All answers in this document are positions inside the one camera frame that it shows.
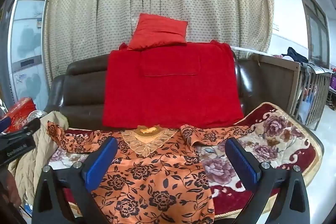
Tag wooden framed window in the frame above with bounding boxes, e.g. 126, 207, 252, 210
294, 0, 331, 68

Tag brown leather sofa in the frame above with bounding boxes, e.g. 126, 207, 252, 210
43, 52, 263, 130

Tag black bag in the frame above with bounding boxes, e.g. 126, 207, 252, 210
286, 47, 309, 63

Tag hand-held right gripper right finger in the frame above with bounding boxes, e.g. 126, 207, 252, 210
225, 137, 311, 224

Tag silver round object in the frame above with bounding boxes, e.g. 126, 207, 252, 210
28, 110, 48, 121

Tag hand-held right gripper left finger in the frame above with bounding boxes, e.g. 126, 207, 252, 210
31, 137, 118, 224

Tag orange black floral shirt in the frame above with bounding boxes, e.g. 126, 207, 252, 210
47, 122, 254, 224

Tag wooden crib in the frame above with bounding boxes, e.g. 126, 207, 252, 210
236, 46, 332, 130

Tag white standing air conditioner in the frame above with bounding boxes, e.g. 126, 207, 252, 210
8, 0, 50, 109

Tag red cloth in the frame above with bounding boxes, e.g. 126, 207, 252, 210
102, 40, 244, 128

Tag red gift box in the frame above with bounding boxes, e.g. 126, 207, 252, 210
4, 97, 36, 134

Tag floral plush blanket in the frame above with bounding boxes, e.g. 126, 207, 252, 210
47, 102, 324, 218

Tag red pillow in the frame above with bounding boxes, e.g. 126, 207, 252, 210
127, 13, 189, 51

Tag beige quilted jacket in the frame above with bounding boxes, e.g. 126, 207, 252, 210
8, 111, 69, 198

